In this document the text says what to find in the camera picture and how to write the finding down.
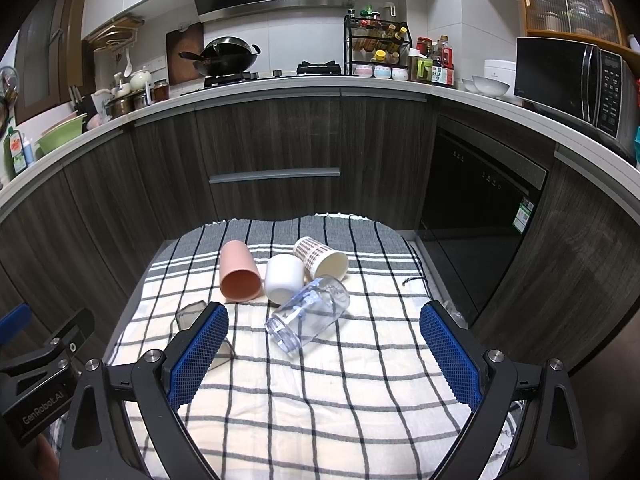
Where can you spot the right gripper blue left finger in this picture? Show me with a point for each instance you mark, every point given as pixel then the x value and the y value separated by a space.
pixel 163 380

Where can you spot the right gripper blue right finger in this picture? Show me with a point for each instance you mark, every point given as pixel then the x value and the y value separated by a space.
pixel 484 380

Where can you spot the smoky grey square cup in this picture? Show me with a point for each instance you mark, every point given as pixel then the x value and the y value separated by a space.
pixel 190 317

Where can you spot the pink plastic cup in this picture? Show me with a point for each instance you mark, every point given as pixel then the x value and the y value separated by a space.
pixel 240 280

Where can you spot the white plastic cup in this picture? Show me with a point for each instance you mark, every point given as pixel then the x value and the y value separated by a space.
pixel 284 278

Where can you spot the patterned paper cup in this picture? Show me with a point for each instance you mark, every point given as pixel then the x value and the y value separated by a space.
pixel 319 259

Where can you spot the checkered white black cloth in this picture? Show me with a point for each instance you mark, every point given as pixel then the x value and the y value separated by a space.
pixel 364 400

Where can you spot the black dishwasher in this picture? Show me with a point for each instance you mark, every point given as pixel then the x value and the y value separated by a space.
pixel 480 195

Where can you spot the green dish soap bottle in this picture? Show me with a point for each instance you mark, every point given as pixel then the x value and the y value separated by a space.
pixel 17 151

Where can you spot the green plastic basin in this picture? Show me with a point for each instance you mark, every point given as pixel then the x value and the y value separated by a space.
pixel 61 133

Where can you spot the white bowl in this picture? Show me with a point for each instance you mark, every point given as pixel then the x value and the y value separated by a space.
pixel 490 86

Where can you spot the white rice cooker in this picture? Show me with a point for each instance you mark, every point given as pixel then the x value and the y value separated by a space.
pixel 504 71

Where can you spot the red label sauce bottle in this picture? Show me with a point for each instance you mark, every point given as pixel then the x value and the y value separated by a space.
pixel 443 63

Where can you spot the black microwave oven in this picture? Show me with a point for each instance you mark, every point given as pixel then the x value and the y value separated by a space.
pixel 583 86

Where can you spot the black wok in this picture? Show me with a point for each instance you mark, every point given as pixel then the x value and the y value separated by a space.
pixel 223 56

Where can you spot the black spice rack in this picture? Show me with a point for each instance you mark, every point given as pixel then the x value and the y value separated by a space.
pixel 369 40

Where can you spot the wooden glass door cabinet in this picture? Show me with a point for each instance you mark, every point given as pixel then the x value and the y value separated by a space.
pixel 595 20

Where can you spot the grey drawer handle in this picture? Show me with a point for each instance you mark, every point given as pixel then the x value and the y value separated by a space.
pixel 276 174

